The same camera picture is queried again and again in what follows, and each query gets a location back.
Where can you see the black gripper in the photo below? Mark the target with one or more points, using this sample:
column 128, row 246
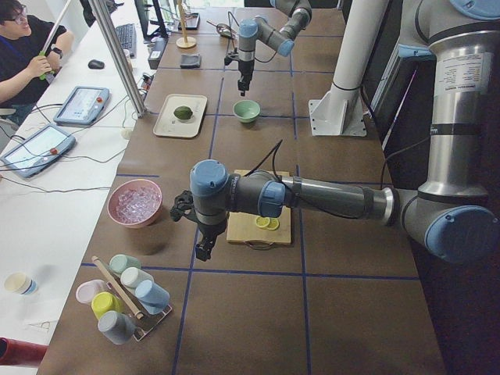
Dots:
column 210, row 230
column 245, row 69

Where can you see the green ceramic bowl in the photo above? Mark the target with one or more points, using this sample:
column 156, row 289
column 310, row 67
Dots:
column 246, row 111

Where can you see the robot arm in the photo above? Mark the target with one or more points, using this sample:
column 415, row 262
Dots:
column 447, row 214
column 282, row 41

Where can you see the pink bowl with ice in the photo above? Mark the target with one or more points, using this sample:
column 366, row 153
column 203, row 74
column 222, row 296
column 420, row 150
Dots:
column 136, row 203

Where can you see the wooden cutting board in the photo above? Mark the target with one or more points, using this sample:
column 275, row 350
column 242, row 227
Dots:
column 242, row 229

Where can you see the metal scoop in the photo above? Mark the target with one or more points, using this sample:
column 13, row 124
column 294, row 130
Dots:
column 224, row 30

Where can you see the dark grey square dish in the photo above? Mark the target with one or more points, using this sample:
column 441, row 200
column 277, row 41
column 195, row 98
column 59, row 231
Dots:
column 190, row 61

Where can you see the green lime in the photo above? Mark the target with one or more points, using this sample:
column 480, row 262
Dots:
column 183, row 112

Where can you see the blue cup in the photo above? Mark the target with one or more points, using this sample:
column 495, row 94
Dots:
column 152, row 296

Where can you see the wooden paper towel stand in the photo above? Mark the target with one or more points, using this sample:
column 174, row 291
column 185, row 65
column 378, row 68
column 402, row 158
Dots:
column 185, row 41

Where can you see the lemon slices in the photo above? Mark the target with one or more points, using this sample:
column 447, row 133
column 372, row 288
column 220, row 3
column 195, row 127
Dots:
column 267, row 223

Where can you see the white cup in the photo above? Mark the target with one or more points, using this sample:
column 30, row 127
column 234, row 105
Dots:
column 132, row 276

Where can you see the black tray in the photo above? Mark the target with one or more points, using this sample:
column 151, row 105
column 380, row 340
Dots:
column 190, row 22

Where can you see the beige serving tray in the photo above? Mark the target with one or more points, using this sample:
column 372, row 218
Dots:
column 167, row 125

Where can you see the green cup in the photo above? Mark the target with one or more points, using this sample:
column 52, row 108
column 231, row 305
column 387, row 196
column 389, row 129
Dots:
column 120, row 262

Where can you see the black power box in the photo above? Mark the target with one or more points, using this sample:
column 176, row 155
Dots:
column 156, row 50

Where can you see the yellow cup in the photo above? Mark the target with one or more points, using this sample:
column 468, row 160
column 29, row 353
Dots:
column 104, row 302

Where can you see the grey cup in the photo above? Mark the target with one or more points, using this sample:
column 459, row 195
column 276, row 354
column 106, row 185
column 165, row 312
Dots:
column 116, row 326

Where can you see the pink cup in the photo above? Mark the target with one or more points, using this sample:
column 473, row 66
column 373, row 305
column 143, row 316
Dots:
column 89, row 289

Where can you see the black keyboard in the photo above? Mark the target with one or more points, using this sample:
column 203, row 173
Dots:
column 127, row 37

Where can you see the black computer mouse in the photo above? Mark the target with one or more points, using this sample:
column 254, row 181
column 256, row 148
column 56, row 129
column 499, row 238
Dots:
column 95, row 64

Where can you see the far teach pendant tablet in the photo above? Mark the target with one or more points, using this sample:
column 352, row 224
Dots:
column 82, row 107

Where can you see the teach pendant tablet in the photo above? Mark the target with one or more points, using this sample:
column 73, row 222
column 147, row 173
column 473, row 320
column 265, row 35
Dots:
column 82, row 107
column 38, row 151

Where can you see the paper cup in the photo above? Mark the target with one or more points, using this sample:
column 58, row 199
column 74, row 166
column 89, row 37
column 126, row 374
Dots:
column 20, row 284

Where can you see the near teach pendant tablet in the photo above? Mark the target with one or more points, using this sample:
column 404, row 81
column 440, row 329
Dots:
column 38, row 151

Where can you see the red object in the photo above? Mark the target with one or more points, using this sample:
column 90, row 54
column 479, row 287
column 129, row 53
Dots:
column 21, row 353

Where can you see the seated person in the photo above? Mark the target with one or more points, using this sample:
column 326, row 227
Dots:
column 28, row 66

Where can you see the cup rack with wooden handle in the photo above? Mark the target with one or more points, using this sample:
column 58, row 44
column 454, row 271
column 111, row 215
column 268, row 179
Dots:
column 145, row 323

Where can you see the white pillar mount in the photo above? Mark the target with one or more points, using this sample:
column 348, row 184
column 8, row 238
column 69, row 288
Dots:
column 340, row 112

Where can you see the aluminium frame post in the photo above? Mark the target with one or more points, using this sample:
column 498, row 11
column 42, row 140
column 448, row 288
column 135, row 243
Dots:
column 104, row 21

